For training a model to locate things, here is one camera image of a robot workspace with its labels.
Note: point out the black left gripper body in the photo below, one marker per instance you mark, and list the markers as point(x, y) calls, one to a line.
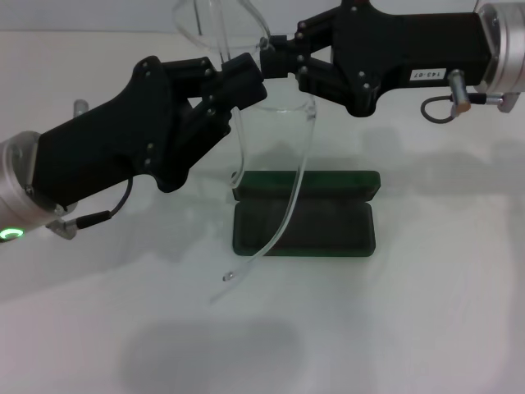
point(115, 143)

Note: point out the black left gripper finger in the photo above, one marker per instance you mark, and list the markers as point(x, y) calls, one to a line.
point(246, 92)
point(188, 70)

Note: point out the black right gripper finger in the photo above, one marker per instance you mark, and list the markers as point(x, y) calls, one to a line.
point(318, 78)
point(318, 26)

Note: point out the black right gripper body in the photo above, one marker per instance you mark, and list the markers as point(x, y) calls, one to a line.
point(410, 45)

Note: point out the clear plastic glasses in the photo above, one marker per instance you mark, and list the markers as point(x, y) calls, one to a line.
point(287, 109)

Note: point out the green glasses case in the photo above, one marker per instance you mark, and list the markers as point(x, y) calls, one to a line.
point(328, 221)

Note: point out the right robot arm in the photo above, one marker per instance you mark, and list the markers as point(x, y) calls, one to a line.
point(508, 49)

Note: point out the silver left gripper post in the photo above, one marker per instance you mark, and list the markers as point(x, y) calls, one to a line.
point(80, 106)

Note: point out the silver gripper post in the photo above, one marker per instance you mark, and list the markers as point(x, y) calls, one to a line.
point(459, 92)
point(80, 106)

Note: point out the silver right gripper post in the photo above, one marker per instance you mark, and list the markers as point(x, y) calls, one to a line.
point(459, 92)

